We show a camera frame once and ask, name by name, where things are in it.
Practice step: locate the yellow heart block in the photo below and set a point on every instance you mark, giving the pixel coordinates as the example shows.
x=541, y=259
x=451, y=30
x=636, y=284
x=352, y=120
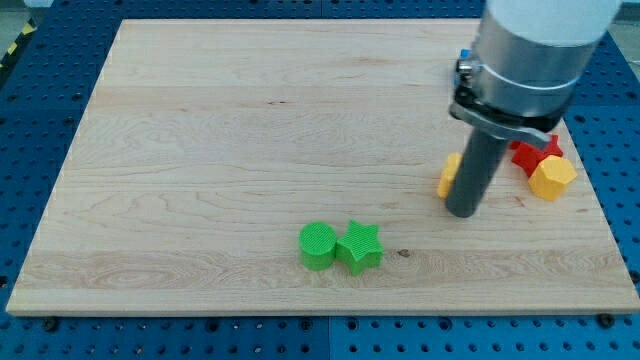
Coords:
x=448, y=174

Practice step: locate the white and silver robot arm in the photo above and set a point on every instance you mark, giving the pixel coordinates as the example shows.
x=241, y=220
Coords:
x=524, y=63

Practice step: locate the green cylinder block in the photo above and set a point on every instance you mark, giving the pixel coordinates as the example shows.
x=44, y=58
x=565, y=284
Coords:
x=317, y=243

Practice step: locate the green star block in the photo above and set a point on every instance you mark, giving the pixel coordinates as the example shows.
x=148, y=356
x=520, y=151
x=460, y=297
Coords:
x=359, y=247

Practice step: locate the wooden board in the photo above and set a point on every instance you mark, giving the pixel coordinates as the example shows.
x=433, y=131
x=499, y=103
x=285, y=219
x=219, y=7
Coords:
x=207, y=145

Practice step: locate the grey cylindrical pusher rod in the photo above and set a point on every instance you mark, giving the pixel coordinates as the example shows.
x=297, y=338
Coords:
x=480, y=160

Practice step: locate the red star block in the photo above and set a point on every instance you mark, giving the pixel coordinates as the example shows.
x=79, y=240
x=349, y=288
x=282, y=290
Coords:
x=528, y=157

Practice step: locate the yellow hexagon block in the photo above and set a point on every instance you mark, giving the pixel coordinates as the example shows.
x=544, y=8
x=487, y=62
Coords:
x=552, y=177

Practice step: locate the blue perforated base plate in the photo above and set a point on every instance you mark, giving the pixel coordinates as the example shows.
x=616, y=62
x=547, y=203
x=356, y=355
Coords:
x=41, y=104

